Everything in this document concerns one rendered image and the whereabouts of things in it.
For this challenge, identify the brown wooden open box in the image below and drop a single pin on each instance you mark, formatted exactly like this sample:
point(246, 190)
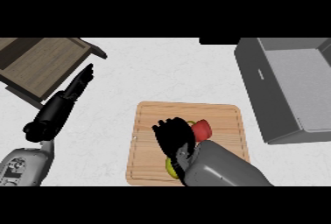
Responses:
point(41, 65)

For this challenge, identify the grey open box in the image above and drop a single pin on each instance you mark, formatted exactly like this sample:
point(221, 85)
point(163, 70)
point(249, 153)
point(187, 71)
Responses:
point(294, 87)

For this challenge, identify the small yellow-green fruit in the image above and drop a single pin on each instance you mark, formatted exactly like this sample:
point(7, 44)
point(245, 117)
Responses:
point(192, 122)

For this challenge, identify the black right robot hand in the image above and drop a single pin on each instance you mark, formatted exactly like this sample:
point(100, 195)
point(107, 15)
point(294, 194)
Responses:
point(175, 137)

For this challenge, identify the yellow-green pear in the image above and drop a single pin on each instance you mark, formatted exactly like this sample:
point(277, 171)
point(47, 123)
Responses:
point(171, 169)

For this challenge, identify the red fruit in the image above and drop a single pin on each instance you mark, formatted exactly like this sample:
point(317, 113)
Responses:
point(203, 130)

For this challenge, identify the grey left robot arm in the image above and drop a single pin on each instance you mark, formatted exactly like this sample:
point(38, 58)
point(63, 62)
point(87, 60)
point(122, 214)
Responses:
point(25, 166)

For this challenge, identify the light wooden cutting board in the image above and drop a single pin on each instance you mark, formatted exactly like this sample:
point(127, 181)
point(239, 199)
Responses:
point(147, 140)

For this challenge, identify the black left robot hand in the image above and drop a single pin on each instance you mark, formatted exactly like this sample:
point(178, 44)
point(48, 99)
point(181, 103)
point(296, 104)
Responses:
point(57, 113)

